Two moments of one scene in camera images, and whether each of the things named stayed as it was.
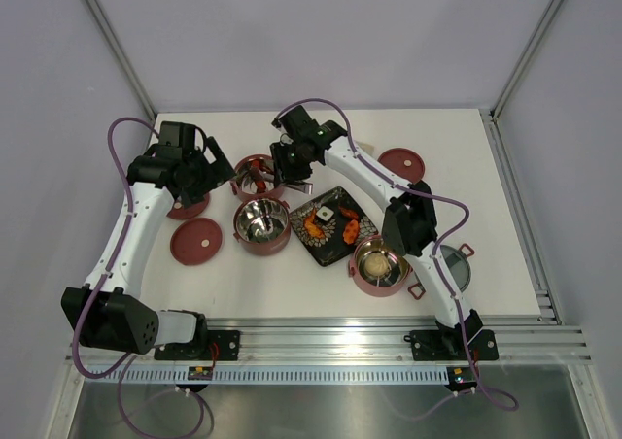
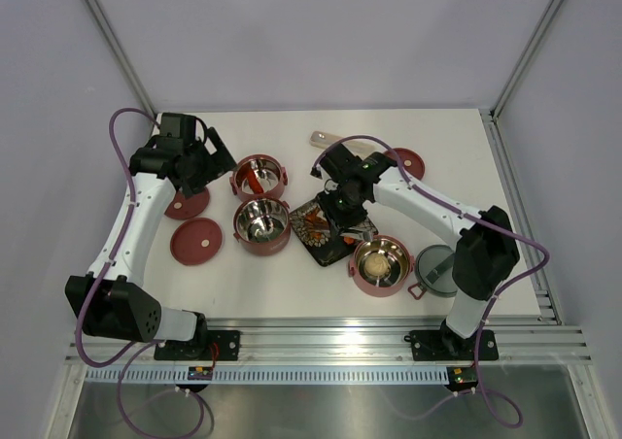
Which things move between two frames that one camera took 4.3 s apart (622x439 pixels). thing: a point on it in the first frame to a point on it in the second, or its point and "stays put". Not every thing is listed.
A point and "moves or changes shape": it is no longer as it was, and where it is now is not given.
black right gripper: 282,171 to 338,219
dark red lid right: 403,161 stays put
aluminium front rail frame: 524,341 stays put
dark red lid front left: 195,241 stays put
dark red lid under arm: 190,211 stays put
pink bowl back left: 255,178 stays put
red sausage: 260,185 moves or changes shape
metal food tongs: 303,186 to 364,231
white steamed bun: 376,264 stays put
